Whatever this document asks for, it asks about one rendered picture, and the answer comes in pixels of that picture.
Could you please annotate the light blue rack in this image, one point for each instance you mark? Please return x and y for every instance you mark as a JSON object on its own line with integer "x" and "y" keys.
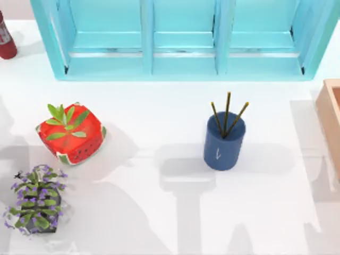
{"x": 183, "y": 63}

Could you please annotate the red watermelon plant pot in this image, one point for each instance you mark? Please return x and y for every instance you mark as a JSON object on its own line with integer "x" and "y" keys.
{"x": 79, "y": 143}

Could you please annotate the purple flowering plant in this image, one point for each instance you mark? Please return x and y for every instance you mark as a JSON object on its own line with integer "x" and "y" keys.
{"x": 34, "y": 196}

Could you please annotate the dark grey plant pot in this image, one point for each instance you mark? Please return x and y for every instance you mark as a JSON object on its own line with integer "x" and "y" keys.
{"x": 42, "y": 215}

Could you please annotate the salmon-coloured shallow box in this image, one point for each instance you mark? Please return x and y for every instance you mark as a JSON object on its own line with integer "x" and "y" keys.
{"x": 330, "y": 125}

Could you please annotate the dark thin stick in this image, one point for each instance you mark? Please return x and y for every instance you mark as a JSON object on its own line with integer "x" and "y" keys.
{"x": 227, "y": 111}
{"x": 216, "y": 119}
{"x": 239, "y": 117}

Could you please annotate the green leafy plant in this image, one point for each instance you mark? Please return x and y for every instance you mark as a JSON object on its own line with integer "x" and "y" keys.
{"x": 63, "y": 119}

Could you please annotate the dark red bottle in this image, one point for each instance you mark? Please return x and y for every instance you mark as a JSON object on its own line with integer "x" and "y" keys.
{"x": 6, "y": 42}

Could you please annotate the dark blue cup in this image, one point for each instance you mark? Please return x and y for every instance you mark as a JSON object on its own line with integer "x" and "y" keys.
{"x": 223, "y": 151}

